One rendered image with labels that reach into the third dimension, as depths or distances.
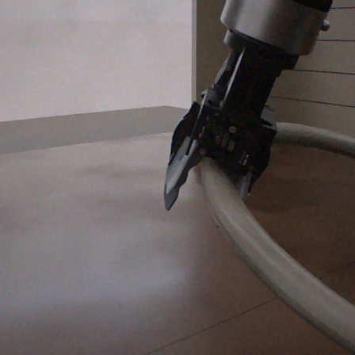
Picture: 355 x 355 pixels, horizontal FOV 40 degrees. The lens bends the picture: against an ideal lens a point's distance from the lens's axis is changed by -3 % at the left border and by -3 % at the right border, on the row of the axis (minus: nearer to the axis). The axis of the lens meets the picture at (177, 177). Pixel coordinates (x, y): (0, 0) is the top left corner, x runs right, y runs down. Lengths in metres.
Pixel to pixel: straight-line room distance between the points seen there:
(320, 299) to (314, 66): 8.05
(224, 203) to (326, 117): 7.86
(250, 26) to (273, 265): 0.20
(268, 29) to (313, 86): 7.97
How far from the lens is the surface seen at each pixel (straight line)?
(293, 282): 0.37
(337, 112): 8.14
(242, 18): 0.44
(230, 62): 0.49
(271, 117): 0.48
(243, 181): 0.51
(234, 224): 0.41
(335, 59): 8.13
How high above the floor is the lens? 1.35
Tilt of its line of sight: 15 degrees down
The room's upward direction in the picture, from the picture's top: straight up
